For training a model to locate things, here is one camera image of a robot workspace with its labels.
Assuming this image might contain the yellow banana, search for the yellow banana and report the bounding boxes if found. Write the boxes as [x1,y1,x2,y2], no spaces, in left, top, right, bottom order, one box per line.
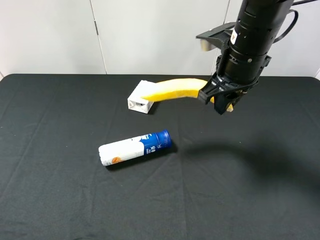
[140,77,235,113]

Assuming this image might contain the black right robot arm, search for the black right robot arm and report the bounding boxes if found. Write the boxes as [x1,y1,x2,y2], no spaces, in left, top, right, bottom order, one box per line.
[196,0,299,115]

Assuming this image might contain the small white carton box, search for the small white carton box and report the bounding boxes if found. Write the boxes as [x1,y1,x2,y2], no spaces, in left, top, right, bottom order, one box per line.
[127,80,155,114]

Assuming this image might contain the black tablecloth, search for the black tablecloth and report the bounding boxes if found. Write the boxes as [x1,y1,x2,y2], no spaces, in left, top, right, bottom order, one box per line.
[0,74,320,240]

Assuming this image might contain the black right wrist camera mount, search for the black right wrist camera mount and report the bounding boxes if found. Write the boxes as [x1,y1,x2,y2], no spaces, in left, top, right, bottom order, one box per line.
[196,22,236,52]

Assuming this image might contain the white and blue bottle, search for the white and blue bottle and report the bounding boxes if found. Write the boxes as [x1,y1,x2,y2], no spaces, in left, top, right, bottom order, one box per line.
[98,130,172,166]

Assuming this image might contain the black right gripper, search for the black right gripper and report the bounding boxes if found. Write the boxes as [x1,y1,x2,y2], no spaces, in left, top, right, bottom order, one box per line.
[197,47,272,115]

